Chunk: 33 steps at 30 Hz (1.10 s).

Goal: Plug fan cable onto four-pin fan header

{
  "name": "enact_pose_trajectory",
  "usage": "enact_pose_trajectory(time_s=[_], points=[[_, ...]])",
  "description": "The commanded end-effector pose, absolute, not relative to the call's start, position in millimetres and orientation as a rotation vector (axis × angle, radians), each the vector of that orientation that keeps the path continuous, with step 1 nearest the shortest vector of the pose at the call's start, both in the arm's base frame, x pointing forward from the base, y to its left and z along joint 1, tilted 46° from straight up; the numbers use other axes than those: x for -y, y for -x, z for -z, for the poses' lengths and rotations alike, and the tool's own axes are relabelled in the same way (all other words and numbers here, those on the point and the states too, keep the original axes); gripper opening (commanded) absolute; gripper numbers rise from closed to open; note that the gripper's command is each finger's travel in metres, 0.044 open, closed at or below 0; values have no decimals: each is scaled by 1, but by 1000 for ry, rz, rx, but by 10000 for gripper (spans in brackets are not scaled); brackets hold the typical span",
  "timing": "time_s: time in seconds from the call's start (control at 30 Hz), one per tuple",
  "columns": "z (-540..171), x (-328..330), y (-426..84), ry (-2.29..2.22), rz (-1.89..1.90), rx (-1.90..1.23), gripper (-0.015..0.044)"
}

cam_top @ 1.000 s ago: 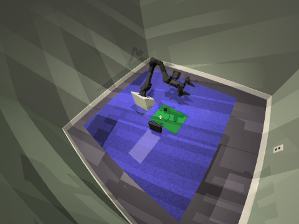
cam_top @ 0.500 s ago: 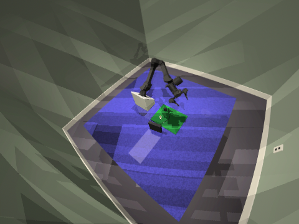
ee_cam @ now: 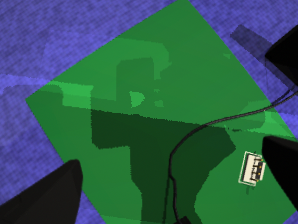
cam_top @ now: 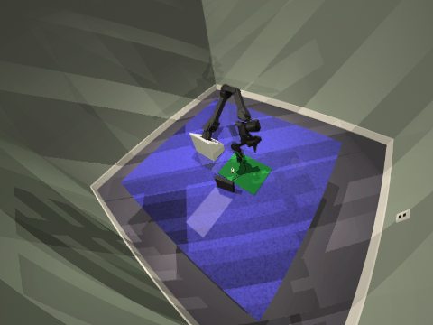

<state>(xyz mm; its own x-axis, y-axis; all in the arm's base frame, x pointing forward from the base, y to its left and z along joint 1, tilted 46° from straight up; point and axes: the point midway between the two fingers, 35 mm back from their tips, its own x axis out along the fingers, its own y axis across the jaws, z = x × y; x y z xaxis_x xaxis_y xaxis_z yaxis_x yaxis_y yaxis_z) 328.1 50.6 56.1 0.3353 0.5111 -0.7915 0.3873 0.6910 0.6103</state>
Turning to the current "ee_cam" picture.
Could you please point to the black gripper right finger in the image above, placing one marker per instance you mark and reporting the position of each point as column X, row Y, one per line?
column 281, row 156

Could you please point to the black cable with plug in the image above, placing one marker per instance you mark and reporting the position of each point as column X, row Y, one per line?
column 186, row 221

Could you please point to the black rectangular block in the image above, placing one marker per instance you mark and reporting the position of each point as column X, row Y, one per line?
column 284, row 54

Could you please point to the green circuit board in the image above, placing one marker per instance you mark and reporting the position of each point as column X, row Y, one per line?
column 123, row 109

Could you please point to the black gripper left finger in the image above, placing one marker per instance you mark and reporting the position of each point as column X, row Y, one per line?
column 55, row 199

